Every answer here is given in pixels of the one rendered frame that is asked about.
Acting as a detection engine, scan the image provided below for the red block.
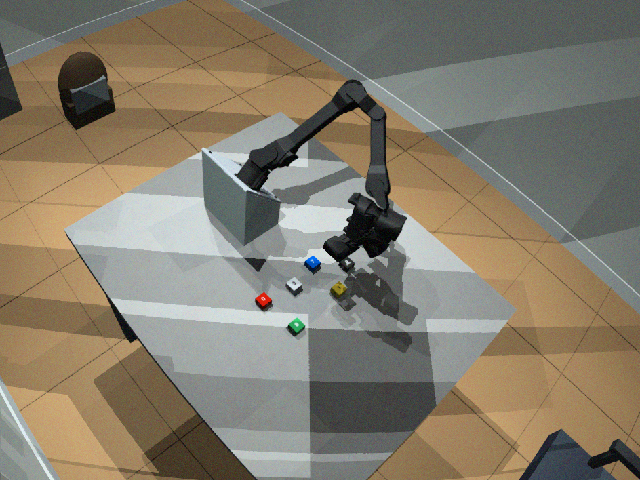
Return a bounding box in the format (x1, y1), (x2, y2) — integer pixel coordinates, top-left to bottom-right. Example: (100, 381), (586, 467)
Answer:
(255, 292), (272, 310)

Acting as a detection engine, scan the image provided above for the blue block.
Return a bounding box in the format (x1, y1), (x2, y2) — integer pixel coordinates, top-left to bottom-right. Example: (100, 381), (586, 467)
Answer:
(304, 256), (321, 272)

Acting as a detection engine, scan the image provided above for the green block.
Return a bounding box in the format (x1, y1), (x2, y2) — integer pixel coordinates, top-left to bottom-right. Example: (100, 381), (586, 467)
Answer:
(288, 318), (305, 335)

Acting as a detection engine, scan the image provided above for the yellow block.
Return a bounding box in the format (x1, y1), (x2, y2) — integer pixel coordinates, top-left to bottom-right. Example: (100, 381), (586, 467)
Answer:
(330, 282), (347, 298)

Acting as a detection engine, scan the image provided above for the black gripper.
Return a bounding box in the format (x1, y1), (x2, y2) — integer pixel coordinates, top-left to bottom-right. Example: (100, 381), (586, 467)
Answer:
(323, 216), (375, 262)

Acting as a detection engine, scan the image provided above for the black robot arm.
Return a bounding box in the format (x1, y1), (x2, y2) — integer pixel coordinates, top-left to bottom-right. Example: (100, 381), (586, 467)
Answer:
(235, 79), (407, 258)

